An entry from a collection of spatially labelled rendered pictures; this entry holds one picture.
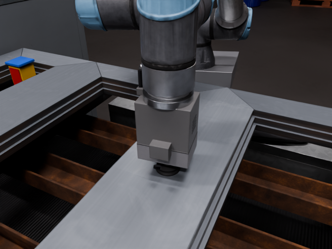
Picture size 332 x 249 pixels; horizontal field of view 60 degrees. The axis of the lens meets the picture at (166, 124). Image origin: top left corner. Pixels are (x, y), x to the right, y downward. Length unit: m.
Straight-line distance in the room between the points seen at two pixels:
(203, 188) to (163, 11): 0.27
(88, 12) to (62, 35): 0.90
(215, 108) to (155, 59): 0.35
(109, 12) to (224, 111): 0.35
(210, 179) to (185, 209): 0.08
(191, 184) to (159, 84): 0.18
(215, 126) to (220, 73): 0.55
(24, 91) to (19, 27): 0.45
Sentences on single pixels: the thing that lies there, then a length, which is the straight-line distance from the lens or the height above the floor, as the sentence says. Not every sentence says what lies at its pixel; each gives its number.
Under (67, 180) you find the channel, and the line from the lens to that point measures 0.79.
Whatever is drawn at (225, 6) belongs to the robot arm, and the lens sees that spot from 1.01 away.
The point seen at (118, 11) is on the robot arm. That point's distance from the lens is 0.48.
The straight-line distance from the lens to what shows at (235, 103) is 0.73.
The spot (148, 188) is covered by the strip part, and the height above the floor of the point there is 0.86.
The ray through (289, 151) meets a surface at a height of 0.68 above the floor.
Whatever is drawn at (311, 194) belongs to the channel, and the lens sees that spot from 0.80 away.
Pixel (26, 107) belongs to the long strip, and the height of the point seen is 0.86.
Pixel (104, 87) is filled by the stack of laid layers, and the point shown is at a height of 0.83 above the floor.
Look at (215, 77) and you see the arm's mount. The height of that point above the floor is 0.74.
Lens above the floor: 1.20
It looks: 33 degrees down
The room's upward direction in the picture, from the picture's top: straight up
